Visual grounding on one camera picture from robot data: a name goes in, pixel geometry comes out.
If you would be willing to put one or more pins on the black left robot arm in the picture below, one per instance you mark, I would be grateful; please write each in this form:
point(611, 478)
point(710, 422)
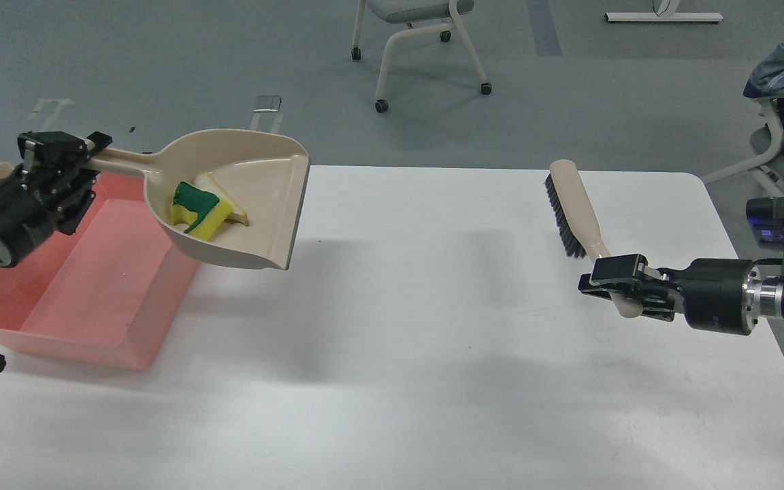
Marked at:
point(50, 191)

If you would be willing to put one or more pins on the beige plastic dustpan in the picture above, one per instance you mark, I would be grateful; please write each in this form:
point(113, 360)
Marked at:
point(266, 174)

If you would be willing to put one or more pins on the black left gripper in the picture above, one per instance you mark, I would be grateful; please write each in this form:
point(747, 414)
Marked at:
point(50, 193)

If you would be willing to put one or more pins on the pink plastic bin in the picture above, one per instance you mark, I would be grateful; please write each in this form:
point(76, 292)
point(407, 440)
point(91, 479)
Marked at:
point(106, 295)

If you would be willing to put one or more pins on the white table leg base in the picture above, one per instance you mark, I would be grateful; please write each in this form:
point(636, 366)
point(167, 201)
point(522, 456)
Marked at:
point(674, 18)

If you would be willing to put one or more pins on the metal floor plate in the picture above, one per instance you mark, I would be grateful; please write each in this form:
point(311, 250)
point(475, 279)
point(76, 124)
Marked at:
point(267, 104)

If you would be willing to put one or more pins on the yellow green sponge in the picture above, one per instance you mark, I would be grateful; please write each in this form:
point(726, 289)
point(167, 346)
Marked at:
point(198, 213)

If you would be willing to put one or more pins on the beige hand brush black bristles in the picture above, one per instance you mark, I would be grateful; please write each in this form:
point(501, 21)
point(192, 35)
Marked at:
point(577, 225)

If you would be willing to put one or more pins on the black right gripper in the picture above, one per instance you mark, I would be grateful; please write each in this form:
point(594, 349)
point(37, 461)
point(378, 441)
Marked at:
point(718, 295)

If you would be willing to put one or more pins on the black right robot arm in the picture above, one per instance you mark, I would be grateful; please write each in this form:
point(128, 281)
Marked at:
point(766, 221)

